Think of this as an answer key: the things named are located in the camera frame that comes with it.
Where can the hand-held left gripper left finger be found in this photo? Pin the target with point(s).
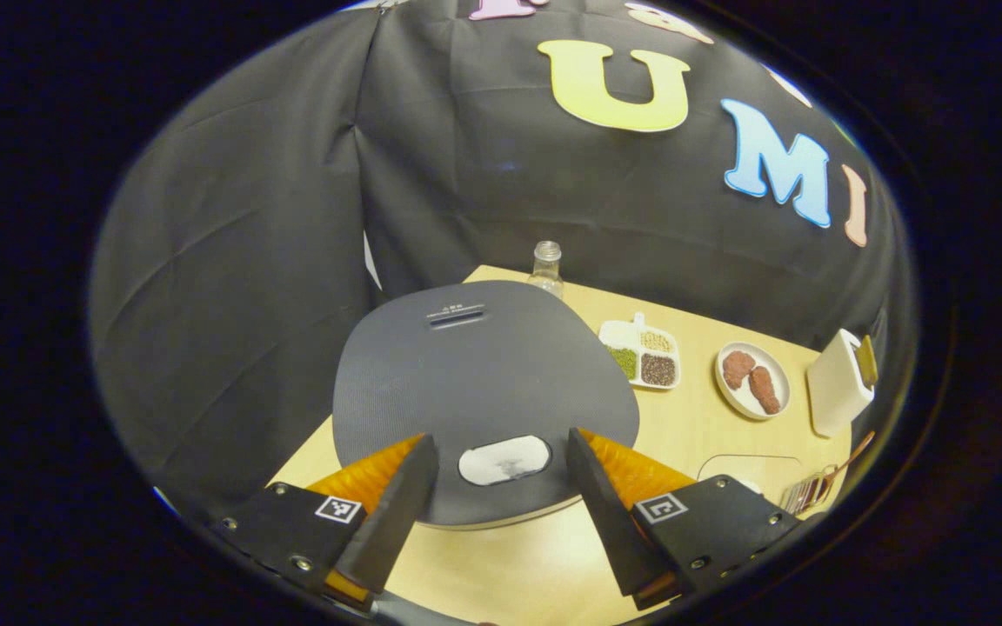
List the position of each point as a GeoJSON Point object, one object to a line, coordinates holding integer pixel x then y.
{"type": "Point", "coordinates": [392, 522]}

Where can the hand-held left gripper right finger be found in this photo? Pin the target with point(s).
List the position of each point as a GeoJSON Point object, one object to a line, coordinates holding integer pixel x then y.
{"type": "Point", "coordinates": [610, 522]}

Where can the clear-lidded white rice box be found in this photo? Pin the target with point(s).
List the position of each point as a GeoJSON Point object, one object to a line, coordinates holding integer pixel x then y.
{"type": "Point", "coordinates": [749, 468]}

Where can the grey rice cooker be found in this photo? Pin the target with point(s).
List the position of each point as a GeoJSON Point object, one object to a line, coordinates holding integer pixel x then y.
{"type": "Point", "coordinates": [484, 382]}

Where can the brown wooden spoon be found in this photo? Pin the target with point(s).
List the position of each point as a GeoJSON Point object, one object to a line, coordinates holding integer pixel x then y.
{"type": "Point", "coordinates": [853, 452]}

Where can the white divided bean dish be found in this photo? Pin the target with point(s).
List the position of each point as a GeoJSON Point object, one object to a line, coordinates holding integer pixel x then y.
{"type": "Point", "coordinates": [640, 352]}

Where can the reddish brown meat piece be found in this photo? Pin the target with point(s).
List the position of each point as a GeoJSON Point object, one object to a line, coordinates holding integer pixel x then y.
{"type": "Point", "coordinates": [738, 369]}
{"type": "Point", "coordinates": [766, 391]}

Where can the white round plate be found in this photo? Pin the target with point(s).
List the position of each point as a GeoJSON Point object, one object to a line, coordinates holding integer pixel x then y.
{"type": "Point", "coordinates": [779, 369]}

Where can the white toaster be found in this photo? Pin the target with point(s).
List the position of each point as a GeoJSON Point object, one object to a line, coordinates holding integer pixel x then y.
{"type": "Point", "coordinates": [831, 387]}

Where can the small glass bottle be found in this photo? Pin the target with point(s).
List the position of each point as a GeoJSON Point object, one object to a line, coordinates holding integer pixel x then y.
{"type": "Point", "coordinates": [546, 269]}

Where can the black backdrop cloth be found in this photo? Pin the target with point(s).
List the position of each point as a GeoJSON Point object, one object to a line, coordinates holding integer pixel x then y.
{"type": "Point", "coordinates": [240, 261]}

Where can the brown toast slice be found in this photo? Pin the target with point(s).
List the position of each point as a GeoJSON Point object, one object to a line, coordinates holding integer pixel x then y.
{"type": "Point", "coordinates": [866, 361]}

